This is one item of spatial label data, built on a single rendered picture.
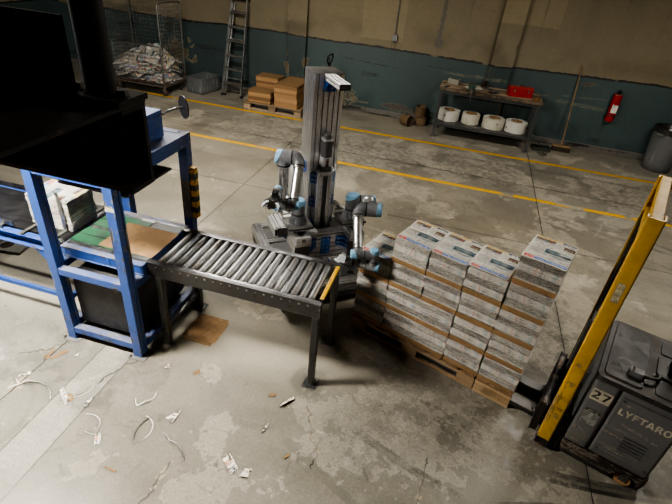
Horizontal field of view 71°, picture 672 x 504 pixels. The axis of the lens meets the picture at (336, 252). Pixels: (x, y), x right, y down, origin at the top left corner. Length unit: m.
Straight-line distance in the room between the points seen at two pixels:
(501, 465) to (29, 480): 2.99
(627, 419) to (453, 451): 1.10
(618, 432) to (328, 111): 3.04
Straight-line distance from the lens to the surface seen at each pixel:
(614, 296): 3.06
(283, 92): 9.61
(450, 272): 3.52
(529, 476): 3.72
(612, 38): 10.06
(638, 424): 3.60
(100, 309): 4.15
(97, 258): 3.93
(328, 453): 3.44
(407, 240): 3.56
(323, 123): 3.97
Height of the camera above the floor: 2.84
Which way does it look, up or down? 33 degrees down
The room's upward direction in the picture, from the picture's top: 6 degrees clockwise
